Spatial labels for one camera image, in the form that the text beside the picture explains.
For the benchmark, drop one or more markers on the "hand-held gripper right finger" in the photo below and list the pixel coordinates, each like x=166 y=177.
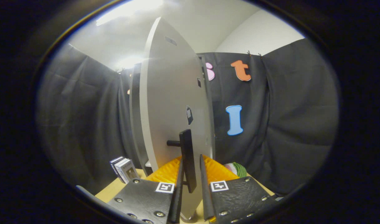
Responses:
x=205 y=193

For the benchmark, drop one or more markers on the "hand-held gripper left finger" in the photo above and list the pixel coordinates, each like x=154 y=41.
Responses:
x=178 y=193

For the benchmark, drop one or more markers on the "grey shoe cabinet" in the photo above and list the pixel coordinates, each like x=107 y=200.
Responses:
x=134 y=118

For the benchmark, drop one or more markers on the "white shoe cabinet door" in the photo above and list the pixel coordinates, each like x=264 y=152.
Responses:
x=171 y=102

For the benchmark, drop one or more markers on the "green striped object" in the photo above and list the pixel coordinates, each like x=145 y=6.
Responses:
x=238 y=169

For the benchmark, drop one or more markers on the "grey portrait cover book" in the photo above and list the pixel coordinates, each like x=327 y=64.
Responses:
x=129 y=171

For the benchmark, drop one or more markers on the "white cover book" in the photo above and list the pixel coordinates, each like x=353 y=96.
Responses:
x=118 y=167

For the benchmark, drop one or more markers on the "blue cover book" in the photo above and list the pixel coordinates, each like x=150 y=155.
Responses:
x=112 y=162

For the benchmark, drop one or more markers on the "black backdrop cloth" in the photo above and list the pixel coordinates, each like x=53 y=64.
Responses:
x=286 y=124

